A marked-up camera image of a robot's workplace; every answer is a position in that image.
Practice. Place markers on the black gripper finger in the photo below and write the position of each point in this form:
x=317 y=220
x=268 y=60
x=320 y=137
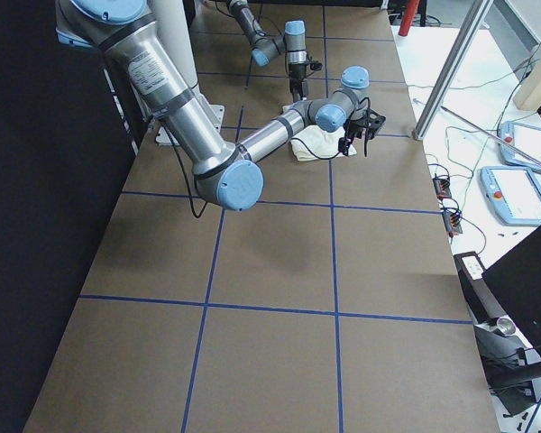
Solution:
x=298 y=90
x=344 y=145

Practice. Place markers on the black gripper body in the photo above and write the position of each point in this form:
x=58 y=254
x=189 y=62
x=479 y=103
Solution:
x=355 y=125
x=296 y=72

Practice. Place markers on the cream long-sleeve printed shirt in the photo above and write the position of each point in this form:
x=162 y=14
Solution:
x=314 y=143

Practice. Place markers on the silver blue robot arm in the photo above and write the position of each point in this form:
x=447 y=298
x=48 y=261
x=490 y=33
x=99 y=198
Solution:
x=291 y=44
x=150 y=40

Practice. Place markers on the orange black connector block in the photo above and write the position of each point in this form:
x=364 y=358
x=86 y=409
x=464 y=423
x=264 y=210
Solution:
x=442 y=187

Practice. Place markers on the red cylinder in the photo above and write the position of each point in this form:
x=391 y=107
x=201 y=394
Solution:
x=408 y=17

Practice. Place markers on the near blue teach pendant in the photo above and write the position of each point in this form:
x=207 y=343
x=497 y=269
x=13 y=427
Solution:
x=513 y=193

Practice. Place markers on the blue teach pendant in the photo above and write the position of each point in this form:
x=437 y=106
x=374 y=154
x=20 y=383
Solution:
x=513 y=193
x=526 y=138

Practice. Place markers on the far blue teach pendant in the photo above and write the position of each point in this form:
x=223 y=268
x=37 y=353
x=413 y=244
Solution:
x=526 y=138

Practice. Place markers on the metal reacher grabber stick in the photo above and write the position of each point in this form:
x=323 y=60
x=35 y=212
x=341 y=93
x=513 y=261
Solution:
x=512 y=147

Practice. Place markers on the black box with label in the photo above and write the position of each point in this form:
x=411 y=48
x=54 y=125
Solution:
x=485 y=308

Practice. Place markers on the black monitor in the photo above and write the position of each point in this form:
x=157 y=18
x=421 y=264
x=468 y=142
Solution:
x=515 y=282

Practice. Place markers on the aluminium frame post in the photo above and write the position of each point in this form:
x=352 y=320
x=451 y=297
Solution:
x=471 y=24

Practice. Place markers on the white post with base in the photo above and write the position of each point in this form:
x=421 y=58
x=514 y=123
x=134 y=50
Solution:
x=174 y=18

